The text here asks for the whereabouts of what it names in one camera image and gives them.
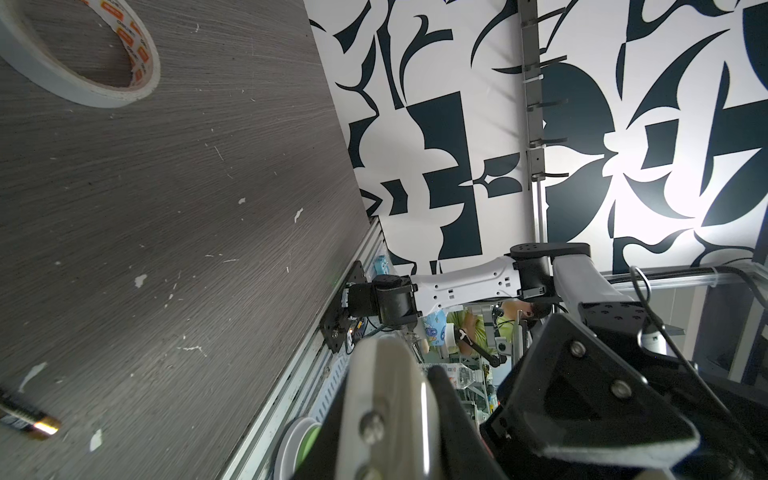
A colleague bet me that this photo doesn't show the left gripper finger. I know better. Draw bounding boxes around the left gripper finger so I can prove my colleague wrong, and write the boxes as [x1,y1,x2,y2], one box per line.
[427,366,507,480]

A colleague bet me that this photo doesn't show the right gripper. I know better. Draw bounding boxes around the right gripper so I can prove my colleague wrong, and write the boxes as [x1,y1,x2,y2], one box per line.
[480,302,767,479]

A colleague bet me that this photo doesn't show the AAA battery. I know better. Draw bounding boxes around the AAA battery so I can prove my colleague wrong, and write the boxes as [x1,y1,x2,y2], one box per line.
[1,390,62,440]

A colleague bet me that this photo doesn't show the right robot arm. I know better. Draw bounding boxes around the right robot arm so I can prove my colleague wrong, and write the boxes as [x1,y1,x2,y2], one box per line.
[334,243,767,479]

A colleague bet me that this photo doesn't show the person in green shirt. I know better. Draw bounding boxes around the person in green shirt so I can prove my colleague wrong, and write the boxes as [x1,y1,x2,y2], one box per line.
[446,300,540,358]

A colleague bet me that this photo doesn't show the blue tissue pack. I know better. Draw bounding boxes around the blue tissue pack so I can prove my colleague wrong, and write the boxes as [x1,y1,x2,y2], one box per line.
[423,310,447,347]

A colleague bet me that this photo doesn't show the small electronics board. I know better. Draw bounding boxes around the small electronics board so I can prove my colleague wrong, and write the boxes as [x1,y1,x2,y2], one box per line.
[345,317,369,355]

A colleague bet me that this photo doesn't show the green push button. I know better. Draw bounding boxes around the green push button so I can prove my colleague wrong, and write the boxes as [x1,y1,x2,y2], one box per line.
[272,417,321,480]

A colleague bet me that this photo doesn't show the blue owl number tag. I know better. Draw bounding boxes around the blue owl number tag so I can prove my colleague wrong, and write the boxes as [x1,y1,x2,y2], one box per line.
[373,255,391,276]

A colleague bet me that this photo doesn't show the beige masking tape roll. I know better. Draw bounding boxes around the beige masking tape roll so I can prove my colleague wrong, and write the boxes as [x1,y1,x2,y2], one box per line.
[1,1,161,109]

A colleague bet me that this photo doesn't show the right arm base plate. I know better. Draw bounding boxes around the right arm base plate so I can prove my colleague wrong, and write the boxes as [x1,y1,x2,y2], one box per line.
[319,260,366,354]

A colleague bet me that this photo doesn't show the black wall hook rail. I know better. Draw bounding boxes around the black wall hook rail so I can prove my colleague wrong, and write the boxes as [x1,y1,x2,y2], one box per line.
[518,0,568,182]

